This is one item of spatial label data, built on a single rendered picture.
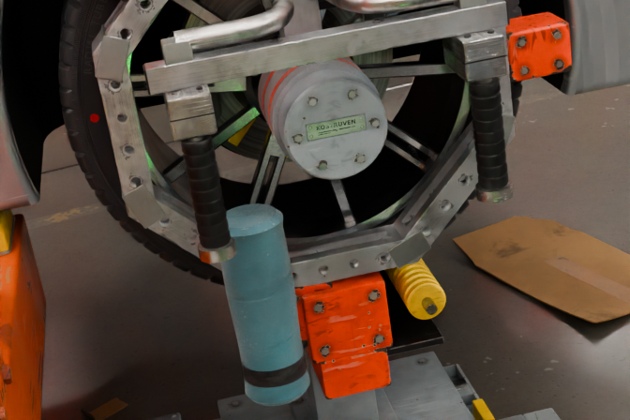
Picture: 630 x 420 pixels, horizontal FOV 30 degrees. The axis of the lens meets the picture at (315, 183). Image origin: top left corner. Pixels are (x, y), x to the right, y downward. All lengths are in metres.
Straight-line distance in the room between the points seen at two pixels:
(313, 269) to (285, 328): 0.14
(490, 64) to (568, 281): 1.50
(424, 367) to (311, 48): 0.91
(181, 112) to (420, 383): 0.91
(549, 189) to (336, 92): 1.98
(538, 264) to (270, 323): 1.47
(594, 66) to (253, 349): 0.65
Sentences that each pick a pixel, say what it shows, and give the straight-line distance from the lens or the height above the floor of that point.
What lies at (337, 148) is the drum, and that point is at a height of 0.83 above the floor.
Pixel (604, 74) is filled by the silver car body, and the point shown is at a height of 0.77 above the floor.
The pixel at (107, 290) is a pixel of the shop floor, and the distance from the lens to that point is 3.14.
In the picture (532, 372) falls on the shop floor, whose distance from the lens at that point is 2.50.
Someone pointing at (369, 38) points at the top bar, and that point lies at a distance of 1.35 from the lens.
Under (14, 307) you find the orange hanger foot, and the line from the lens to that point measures 1.55.
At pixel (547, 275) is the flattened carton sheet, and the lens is 2.85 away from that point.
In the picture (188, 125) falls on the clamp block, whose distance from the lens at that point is 1.31.
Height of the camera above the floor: 1.32
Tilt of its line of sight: 22 degrees down
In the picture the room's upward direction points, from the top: 9 degrees counter-clockwise
